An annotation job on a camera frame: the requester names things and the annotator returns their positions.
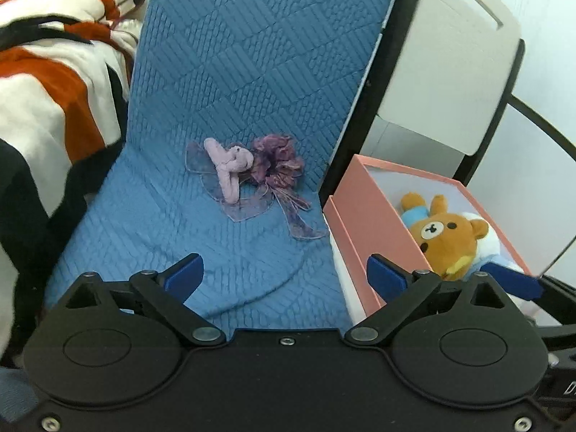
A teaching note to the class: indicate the white orange black blanket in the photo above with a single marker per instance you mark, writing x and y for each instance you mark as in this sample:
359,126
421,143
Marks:
66,68

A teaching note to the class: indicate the purple bunny plush with ribbon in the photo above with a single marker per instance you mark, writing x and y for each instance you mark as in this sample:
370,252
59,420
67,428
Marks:
246,181

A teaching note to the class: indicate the brown bear plush blue shirt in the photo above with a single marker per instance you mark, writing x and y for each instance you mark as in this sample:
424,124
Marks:
447,240

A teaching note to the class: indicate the blue quilted cushion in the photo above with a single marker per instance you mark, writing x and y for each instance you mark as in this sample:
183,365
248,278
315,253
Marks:
231,70

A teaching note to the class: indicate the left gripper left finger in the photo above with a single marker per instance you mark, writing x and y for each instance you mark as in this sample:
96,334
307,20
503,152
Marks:
148,309

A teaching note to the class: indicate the pink cardboard box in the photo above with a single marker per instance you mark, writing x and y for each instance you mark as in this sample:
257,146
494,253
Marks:
363,215

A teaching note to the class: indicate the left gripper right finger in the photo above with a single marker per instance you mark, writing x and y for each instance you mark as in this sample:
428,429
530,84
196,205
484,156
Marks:
424,310

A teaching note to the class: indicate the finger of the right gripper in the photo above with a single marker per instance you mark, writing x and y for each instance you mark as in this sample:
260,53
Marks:
513,282

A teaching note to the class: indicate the white plush with blue scarf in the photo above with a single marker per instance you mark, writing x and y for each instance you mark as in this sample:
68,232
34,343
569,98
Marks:
490,249

